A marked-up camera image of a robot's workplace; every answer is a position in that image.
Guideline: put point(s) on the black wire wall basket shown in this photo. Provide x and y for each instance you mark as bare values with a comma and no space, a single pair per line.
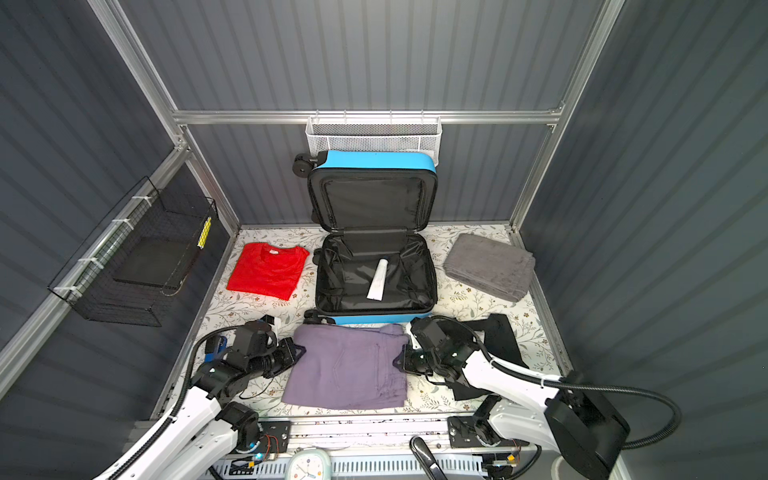
145,269

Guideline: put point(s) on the purple trousers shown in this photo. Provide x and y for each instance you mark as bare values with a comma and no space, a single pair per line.
347,368

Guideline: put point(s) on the white cream tube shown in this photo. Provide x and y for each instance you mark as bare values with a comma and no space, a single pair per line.
377,285

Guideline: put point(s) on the red t-shirt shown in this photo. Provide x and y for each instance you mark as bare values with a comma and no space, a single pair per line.
266,270

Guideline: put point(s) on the blue hardshell suitcase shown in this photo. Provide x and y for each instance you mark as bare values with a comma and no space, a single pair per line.
371,205

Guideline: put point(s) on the small white clock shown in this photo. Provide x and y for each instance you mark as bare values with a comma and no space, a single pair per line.
309,464

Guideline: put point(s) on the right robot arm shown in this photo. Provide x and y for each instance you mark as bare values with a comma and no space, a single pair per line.
482,358

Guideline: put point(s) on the black t-shirt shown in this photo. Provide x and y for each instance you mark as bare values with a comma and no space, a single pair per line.
499,339

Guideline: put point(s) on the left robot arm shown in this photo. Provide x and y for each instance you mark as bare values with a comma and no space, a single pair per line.
207,422

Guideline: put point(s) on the blue flat object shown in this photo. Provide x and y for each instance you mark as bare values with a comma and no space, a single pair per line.
214,347

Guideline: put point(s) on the grey folded towel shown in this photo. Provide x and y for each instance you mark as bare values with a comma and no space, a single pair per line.
495,268

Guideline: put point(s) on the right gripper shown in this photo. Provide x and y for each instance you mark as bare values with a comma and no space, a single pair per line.
405,364

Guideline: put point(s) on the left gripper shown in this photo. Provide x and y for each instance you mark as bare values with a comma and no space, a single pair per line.
289,357

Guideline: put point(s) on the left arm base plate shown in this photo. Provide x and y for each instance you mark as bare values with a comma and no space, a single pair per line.
268,437

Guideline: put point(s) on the yellow marker in basket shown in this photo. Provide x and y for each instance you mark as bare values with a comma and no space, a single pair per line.
204,232

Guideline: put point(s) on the white wire mesh basket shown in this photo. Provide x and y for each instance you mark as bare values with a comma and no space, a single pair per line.
371,132

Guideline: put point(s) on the black handle tool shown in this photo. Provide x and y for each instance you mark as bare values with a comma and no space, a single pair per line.
425,458

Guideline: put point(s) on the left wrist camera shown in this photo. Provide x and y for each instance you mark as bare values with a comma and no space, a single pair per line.
273,322

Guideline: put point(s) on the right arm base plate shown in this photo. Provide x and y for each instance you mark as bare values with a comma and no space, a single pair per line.
470,432

